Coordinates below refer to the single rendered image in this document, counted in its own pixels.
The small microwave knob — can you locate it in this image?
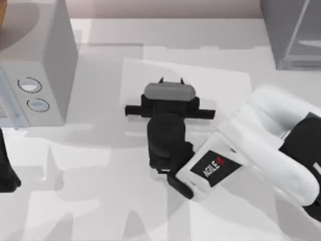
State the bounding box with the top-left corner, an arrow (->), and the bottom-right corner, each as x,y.
27,97 -> 50,112

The pale microwave oven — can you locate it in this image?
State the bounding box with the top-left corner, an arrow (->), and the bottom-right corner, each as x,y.
0,0 -> 78,130

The grey cabinet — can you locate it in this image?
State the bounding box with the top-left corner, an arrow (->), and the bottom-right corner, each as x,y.
259,0 -> 321,72

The pale grey rounded box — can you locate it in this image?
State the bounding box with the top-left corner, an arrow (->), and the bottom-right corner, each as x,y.
144,82 -> 196,102

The large microwave knob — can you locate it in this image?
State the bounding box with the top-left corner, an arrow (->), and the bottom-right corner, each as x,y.
17,77 -> 43,94

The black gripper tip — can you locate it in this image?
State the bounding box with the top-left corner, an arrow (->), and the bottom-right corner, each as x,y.
0,127 -> 22,194

